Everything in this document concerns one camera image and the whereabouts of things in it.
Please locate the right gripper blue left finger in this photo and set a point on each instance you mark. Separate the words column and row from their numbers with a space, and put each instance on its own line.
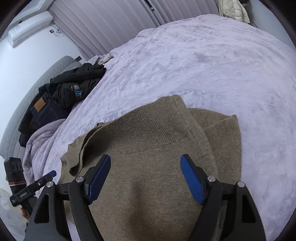
column 95, row 178

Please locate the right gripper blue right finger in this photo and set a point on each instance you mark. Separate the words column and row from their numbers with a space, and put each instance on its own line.
column 195, row 177

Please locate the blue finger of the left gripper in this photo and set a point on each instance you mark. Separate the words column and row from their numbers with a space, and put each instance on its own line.
column 53, row 173

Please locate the brown knit sweater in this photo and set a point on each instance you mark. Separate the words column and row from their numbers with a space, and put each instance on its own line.
column 145, row 195

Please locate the person's left hand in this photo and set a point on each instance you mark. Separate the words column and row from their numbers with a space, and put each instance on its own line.
column 25, row 214

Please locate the white floral bag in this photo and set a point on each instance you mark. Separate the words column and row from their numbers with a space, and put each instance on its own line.
column 11, row 217

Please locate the dark blue jeans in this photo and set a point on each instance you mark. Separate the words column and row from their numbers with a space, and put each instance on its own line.
column 43, row 110

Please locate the black jacket pile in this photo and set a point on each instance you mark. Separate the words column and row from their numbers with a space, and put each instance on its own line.
column 74, row 85

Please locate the lavender plush bed blanket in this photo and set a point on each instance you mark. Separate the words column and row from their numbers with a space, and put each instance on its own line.
column 214, row 63

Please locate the white air conditioner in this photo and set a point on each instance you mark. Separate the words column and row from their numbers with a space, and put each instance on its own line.
column 25, row 29

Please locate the grey pleated curtain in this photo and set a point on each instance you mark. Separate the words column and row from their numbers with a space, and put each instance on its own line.
column 97, row 27

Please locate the white puffer jacket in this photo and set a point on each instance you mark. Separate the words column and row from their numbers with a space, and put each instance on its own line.
column 233, row 9

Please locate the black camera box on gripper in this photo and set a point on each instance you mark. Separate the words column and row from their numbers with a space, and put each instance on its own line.
column 15, row 172

